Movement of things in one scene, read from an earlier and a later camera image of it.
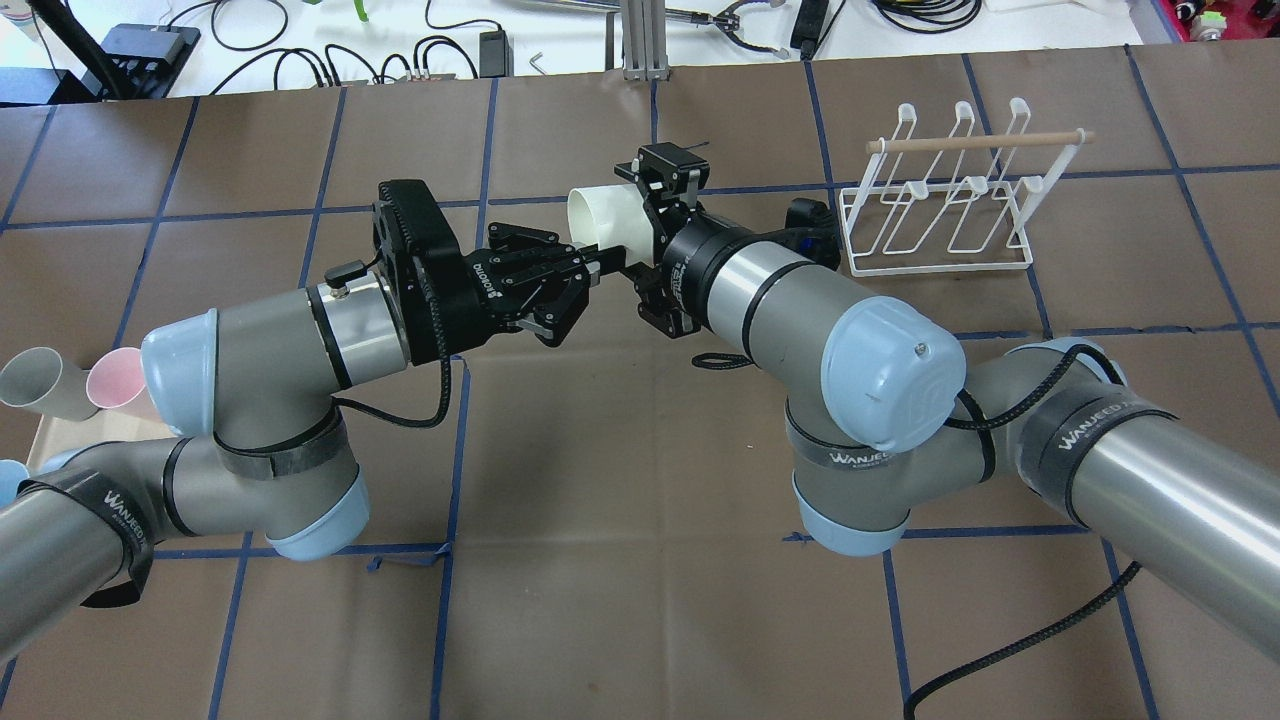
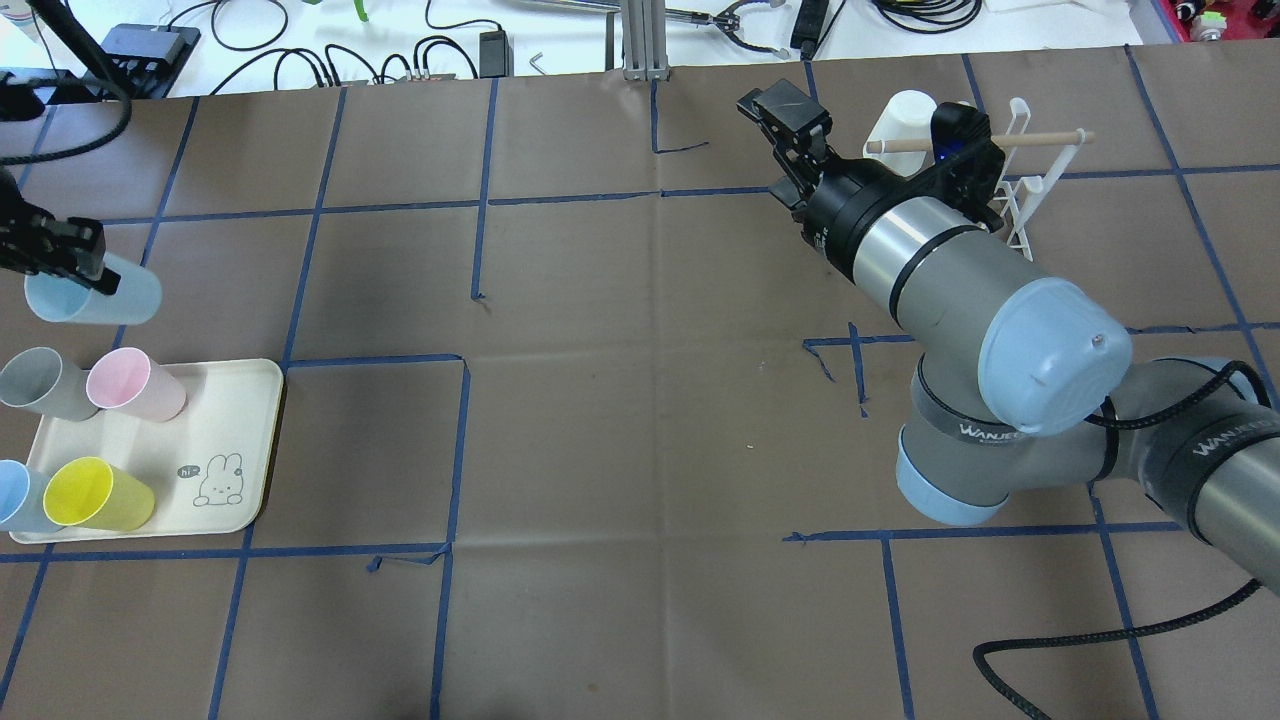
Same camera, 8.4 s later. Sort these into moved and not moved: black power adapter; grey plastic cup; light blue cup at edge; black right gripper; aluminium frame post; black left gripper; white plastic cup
Moved: black left gripper; black right gripper; white plastic cup
Not moved: black power adapter; light blue cup at edge; aluminium frame post; grey plastic cup
